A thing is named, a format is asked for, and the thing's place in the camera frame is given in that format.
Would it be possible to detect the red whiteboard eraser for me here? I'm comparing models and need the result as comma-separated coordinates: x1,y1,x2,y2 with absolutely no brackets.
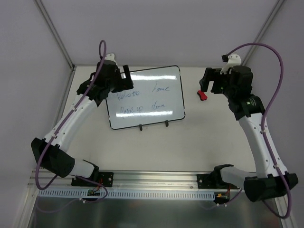
197,90,208,101

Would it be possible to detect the white whiteboard black frame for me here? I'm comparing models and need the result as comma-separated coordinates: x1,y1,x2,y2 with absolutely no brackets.
106,65,186,130

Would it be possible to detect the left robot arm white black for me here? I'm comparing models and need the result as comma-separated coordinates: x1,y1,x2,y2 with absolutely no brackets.
31,59,133,190

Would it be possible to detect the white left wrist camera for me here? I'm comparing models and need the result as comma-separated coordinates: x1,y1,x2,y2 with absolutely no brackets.
105,53,117,64

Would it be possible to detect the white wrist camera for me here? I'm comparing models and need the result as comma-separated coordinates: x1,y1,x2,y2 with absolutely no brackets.
220,54,242,75
105,53,117,64

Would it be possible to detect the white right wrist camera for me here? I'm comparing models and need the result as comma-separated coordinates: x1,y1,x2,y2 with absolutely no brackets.
220,54,242,75

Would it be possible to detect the left aluminium frame post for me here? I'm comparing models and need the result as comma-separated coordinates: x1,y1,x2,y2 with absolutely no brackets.
35,0,76,69

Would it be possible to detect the aluminium frame post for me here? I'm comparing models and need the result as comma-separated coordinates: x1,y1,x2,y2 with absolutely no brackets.
242,0,286,66
35,0,76,69

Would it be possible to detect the right aluminium frame post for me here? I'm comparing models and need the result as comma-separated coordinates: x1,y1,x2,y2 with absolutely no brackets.
242,0,286,66

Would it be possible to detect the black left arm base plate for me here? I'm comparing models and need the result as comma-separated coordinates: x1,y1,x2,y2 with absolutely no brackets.
71,171,114,187

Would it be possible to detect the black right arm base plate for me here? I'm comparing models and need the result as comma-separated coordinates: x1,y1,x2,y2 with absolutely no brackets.
196,173,228,189

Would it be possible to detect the aluminium mounting rail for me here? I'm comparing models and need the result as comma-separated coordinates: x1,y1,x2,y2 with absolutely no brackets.
28,170,245,190

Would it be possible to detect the white slotted cable duct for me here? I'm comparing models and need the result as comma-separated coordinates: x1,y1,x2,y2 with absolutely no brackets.
38,188,215,201

